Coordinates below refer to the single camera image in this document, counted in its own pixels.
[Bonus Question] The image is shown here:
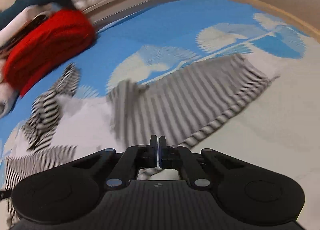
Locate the striped black white garment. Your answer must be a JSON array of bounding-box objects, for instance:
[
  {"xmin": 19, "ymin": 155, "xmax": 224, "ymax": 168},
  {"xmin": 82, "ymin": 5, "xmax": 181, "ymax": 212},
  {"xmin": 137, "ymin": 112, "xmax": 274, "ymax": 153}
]
[{"xmin": 3, "ymin": 53, "xmax": 281, "ymax": 228}]

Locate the blue white patterned bedspread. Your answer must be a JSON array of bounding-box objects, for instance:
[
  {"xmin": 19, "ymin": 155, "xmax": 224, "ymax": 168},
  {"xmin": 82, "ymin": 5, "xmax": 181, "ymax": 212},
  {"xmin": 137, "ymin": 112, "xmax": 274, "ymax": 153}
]
[{"xmin": 1, "ymin": 0, "xmax": 319, "ymax": 229}]

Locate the white folded blanket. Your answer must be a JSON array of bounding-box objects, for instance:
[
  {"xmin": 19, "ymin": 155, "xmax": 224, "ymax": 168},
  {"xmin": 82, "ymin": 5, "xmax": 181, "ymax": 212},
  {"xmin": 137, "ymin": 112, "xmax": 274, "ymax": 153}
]
[{"xmin": 0, "ymin": 83, "xmax": 18, "ymax": 118}]

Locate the red folded blanket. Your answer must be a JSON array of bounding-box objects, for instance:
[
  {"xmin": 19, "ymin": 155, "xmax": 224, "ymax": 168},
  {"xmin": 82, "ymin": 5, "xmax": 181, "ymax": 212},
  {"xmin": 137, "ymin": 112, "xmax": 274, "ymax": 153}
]
[{"xmin": 3, "ymin": 9, "xmax": 95, "ymax": 97}]

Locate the teal shark plush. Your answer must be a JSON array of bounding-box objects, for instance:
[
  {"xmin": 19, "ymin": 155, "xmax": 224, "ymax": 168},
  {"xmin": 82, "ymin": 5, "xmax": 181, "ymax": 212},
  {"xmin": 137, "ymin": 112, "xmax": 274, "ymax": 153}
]
[{"xmin": 1, "ymin": 0, "xmax": 75, "ymax": 30}]

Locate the white pillow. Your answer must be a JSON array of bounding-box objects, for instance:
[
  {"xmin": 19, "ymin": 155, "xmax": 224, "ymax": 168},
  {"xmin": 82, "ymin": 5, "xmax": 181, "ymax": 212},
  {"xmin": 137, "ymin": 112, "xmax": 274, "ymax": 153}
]
[{"xmin": 1, "ymin": 5, "xmax": 53, "ymax": 58}]

